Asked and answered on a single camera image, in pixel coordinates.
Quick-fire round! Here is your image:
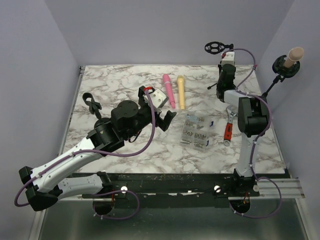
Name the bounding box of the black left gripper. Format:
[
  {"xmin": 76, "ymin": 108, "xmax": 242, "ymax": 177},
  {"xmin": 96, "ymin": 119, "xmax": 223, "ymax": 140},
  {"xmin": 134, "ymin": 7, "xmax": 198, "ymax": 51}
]
[{"xmin": 124, "ymin": 90, "xmax": 177, "ymax": 140}]

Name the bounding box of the yellow toy microphone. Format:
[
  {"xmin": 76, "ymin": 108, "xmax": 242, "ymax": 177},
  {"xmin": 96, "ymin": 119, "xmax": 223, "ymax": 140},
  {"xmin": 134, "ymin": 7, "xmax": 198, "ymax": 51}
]
[{"xmin": 177, "ymin": 75, "xmax": 186, "ymax": 110}]

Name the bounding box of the black round-base microphone stand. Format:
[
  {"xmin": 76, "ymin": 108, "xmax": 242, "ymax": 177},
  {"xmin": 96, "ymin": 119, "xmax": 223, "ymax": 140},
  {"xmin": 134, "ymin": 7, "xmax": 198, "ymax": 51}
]
[{"xmin": 82, "ymin": 92, "xmax": 103, "ymax": 122}]

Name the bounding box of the black tripod stand shock mount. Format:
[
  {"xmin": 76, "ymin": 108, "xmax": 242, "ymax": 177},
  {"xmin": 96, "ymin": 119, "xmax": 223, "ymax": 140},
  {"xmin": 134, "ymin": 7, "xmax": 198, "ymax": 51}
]
[{"xmin": 204, "ymin": 41, "xmax": 236, "ymax": 95}]

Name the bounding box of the black stand with shock mount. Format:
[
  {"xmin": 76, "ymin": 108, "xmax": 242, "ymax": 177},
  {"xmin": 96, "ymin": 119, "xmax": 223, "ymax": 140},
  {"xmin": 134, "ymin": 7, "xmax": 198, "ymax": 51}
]
[{"xmin": 261, "ymin": 55, "xmax": 301, "ymax": 100}]

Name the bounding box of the beige pink toy microphone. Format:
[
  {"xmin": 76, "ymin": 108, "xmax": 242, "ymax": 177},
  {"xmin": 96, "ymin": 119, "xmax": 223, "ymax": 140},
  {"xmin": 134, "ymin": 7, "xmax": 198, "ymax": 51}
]
[{"xmin": 283, "ymin": 47, "xmax": 305, "ymax": 69}]

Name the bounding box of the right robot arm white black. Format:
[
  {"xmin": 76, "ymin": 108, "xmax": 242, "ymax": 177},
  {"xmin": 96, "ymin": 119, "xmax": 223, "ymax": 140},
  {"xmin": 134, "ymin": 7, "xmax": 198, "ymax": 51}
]
[{"xmin": 216, "ymin": 64, "xmax": 271, "ymax": 196}]

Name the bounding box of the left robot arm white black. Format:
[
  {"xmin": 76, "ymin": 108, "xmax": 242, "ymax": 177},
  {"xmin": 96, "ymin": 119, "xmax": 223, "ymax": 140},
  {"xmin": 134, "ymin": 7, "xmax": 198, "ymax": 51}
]
[{"xmin": 18, "ymin": 86, "xmax": 176, "ymax": 212}]

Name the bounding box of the clear plastic screw box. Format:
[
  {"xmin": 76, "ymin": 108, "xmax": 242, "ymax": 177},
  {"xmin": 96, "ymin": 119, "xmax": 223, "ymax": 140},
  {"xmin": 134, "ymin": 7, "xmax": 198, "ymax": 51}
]
[{"xmin": 179, "ymin": 111, "xmax": 214, "ymax": 152}]

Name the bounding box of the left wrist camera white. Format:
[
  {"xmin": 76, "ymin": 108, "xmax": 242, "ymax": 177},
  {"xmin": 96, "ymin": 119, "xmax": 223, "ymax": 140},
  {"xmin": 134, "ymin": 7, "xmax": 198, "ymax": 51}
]
[{"xmin": 143, "ymin": 87, "xmax": 169, "ymax": 114}]

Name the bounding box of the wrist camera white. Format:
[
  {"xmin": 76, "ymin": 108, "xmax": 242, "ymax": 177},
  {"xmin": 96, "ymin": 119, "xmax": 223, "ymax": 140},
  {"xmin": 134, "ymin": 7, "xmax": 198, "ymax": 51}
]
[
  {"xmin": 143, "ymin": 87, "xmax": 169, "ymax": 114},
  {"xmin": 220, "ymin": 51, "xmax": 235, "ymax": 66}
]

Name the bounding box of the orange handled adjustable wrench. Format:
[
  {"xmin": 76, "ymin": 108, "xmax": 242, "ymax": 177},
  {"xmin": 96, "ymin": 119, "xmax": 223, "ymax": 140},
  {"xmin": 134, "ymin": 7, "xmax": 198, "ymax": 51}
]
[{"xmin": 223, "ymin": 105, "xmax": 238, "ymax": 147}]

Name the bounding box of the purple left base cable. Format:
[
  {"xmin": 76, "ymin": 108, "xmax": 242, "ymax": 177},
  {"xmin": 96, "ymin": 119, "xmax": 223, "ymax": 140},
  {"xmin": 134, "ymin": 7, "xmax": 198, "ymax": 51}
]
[{"xmin": 92, "ymin": 189, "xmax": 141, "ymax": 221}]

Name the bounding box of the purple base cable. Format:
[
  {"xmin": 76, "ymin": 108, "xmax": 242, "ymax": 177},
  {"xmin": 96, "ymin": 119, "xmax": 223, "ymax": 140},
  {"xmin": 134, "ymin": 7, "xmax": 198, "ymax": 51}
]
[
  {"xmin": 92, "ymin": 189, "xmax": 141, "ymax": 221},
  {"xmin": 228, "ymin": 176, "xmax": 283, "ymax": 220}
]

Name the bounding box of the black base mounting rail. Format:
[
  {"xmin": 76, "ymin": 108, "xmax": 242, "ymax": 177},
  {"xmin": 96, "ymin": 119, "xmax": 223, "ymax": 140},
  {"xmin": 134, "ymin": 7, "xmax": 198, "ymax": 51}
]
[{"xmin": 82, "ymin": 171, "xmax": 261, "ymax": 210}]

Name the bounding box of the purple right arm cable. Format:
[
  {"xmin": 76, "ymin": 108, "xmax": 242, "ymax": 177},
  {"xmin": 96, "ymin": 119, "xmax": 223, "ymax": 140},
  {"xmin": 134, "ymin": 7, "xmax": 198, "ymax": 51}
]
[{"xmin": 233, "ymin": 48, "xmax": 273, "ymax": 181}]

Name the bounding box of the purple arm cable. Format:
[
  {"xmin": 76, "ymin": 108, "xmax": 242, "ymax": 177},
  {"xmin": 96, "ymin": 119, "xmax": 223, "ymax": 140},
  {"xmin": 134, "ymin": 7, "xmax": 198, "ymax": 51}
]
[
  {"xmin": 233, "ymin": 48, "xmax": 273, "ymax": 181},
  {"xmin": 13, "ymin": 88, "xmax": 155, "ymax": 208}
]

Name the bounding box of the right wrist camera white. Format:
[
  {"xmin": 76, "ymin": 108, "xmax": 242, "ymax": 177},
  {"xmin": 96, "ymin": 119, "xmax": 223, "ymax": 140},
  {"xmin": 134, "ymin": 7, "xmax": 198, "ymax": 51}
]
[{"xmin": 220, "ymin": 51, "xmax": 235, "ymax": 66}]

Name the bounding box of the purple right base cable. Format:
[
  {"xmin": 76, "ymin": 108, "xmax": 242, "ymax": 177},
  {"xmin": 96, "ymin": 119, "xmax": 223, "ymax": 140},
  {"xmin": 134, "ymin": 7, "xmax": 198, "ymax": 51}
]
[{"xmin": 228, "ymin": 176, "xmax": 283, "ymax": 220}]

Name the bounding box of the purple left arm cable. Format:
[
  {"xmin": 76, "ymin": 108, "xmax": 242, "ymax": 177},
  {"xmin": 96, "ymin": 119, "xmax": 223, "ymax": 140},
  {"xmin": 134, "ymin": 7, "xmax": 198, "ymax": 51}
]
[{"xmin": 13, "ymin": 88, "xmax": 155, "ymax": 208}]

